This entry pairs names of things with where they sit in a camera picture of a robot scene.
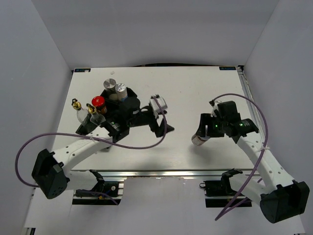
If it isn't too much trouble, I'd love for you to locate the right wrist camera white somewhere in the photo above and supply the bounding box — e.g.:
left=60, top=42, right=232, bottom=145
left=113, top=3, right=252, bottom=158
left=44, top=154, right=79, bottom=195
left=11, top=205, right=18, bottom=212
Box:
left=209, top=100, right=221, bottom=117

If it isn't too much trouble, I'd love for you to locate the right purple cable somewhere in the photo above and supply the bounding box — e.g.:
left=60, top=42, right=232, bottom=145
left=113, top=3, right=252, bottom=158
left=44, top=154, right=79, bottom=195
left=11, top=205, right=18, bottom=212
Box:
left=212, top=94, right=269, bottom=221

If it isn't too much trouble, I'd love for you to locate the dark sauce bottle gold spout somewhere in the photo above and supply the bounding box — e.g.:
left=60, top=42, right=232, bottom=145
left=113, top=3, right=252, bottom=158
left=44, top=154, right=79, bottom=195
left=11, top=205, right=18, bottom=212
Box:
left=86, top=103, right=106, bottom=126

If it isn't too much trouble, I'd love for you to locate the purple cable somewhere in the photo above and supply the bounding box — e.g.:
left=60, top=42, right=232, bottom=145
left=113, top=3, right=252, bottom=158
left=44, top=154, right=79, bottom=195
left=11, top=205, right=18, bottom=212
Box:
left=212, top=94, right=269, bottom=221
left=15, top=97, right=169, bottom=188

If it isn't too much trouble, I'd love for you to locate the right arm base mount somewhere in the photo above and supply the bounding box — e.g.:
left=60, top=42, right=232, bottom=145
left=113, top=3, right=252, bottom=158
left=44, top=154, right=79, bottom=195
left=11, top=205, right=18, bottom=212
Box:
left=199, top=168, right=250, bottom=209

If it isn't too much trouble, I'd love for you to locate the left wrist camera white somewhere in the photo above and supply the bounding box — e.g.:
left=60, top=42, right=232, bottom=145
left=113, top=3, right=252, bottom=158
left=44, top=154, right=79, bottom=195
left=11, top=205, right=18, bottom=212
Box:
left=149, top=94, right=168, bottom=116

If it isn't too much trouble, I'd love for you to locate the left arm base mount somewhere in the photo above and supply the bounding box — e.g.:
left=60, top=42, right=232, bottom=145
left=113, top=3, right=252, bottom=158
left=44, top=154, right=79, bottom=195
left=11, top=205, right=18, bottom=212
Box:
left=72, top=170, right=121, bottom=206

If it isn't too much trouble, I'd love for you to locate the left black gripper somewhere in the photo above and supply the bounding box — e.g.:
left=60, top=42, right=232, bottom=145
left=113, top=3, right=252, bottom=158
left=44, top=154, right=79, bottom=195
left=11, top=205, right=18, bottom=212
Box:
left=127, top=109, right=174, bottom=137

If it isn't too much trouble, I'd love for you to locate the blue logo sticker left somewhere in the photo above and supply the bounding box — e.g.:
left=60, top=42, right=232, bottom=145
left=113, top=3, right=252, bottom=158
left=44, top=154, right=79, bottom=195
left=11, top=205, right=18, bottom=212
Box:
left=73, top=68, right=91, bottom=73

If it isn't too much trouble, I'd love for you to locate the black condiment tray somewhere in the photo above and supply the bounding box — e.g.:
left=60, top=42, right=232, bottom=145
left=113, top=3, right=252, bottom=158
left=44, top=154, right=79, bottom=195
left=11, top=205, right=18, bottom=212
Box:
left=75, top=90, right=140, bottom=143

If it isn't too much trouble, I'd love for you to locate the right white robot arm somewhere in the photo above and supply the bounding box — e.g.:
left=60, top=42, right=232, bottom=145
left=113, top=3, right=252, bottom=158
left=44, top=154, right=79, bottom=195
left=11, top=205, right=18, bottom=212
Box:
left=192, top=101, right=310, bottom=223

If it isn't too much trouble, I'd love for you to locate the glass jar white powder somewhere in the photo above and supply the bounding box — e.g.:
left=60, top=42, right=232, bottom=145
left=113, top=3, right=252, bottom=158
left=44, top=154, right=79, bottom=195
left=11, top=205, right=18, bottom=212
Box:
left=103, top=78, right=118, bottom=101

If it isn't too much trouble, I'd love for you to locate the aluminium table rail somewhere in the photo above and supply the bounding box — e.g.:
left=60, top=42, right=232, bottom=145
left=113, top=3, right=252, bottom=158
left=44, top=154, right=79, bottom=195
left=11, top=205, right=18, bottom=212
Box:
left=73, top=169, right=260, bottom=178

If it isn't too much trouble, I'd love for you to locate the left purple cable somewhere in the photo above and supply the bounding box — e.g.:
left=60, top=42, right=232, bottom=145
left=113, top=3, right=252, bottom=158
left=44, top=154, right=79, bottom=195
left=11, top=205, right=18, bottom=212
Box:
left=15, top=97, right=169, bottom=188

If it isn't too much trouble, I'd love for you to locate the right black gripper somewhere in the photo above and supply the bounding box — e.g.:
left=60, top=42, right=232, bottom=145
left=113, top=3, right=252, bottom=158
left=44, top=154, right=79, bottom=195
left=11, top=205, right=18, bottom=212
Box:
left=195, top=113, right=227, bottom=138

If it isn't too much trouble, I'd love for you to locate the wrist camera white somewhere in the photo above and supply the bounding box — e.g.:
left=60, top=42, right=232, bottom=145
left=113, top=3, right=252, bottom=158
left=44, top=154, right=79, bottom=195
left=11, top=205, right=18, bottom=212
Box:
left=149, top=94, right=168, bottom=116
left=209, top=100, right=221, bottom=117

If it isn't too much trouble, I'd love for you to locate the red lid sauce jar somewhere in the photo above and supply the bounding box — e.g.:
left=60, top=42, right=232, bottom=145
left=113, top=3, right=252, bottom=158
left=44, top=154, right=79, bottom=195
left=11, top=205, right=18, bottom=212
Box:
left=91, top=96, right=107, bottom=115

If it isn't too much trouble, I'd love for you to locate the blue logo sticker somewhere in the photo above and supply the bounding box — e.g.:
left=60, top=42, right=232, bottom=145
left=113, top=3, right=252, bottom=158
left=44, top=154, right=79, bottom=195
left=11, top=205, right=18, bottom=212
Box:
left=73, top=68, right=91, bottom=73
left=219, top=66, right=237, bottom=71

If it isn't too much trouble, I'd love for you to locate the clear oil bottle gold spout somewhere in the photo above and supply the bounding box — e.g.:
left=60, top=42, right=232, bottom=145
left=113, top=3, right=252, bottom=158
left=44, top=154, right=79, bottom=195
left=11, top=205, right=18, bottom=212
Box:
left=71, top=98, right=88, bottom=125

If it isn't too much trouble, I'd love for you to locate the white lid brown jar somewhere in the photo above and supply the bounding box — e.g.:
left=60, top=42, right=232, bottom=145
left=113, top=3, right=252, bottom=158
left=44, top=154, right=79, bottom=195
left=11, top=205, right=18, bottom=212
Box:
left=191, top=134, right=210, bottom=146

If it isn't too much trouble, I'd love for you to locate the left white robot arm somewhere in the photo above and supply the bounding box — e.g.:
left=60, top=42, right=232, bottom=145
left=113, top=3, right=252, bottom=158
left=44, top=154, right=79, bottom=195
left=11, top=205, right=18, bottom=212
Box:
left=32, top=95, right=174, bottom=199

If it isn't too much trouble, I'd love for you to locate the blue logo sticker right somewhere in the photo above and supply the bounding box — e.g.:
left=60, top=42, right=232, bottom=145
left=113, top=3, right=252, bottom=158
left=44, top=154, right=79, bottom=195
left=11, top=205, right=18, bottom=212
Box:
left=219, top=66, right=237, bottom=71

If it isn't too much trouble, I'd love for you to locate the blue label silver lid jar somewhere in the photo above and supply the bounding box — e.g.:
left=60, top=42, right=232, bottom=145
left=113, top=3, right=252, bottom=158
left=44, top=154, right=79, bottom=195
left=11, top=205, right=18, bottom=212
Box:
left=115, top=83, right=128, bottom=102

